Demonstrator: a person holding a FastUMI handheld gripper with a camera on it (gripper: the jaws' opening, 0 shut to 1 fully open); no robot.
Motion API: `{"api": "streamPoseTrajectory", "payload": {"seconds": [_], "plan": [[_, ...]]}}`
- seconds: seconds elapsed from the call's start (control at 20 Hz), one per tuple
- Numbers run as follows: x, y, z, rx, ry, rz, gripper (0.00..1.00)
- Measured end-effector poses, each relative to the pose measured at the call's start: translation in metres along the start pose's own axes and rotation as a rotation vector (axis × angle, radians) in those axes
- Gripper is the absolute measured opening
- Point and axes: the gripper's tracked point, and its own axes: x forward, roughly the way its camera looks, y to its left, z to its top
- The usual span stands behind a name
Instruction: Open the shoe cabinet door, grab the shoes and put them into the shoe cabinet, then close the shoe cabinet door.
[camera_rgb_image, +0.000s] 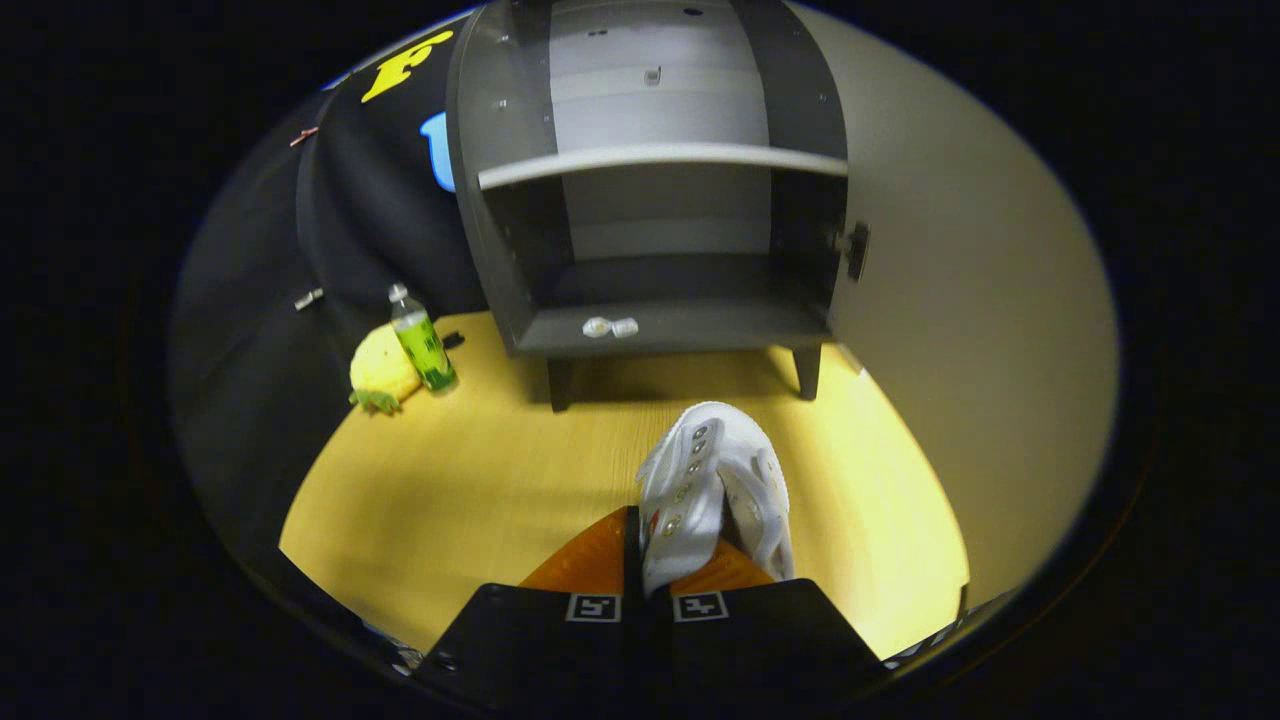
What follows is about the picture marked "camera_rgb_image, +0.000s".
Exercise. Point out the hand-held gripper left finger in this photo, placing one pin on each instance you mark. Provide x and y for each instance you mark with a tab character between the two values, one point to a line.
632	545

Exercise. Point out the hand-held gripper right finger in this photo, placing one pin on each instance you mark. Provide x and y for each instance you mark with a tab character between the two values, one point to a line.
760	630

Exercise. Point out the white shoe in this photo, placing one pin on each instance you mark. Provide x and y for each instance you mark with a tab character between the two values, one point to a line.
700	470

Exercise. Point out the grey shoe cabinet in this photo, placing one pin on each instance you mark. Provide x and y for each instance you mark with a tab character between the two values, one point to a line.
720	325

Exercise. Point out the beige shoe cabinet door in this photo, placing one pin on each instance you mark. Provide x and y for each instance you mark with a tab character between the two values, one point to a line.
960	350

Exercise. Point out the black door hinge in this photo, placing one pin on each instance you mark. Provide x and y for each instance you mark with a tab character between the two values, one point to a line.
857	250

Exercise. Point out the small black object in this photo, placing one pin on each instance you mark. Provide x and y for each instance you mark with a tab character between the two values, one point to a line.
453	340

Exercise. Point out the green drink bottle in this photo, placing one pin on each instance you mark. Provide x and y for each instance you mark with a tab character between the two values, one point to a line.
425	350

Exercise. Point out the yellow plush toy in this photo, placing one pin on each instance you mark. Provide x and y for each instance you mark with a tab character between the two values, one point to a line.
380	365

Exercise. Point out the silver cloth clip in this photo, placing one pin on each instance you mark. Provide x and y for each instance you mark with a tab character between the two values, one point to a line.
308	298

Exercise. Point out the black backdrop cloth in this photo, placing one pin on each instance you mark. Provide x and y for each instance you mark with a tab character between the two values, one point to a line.
250	330

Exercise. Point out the red cloth clip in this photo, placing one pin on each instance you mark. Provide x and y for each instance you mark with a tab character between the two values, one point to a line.
304	135

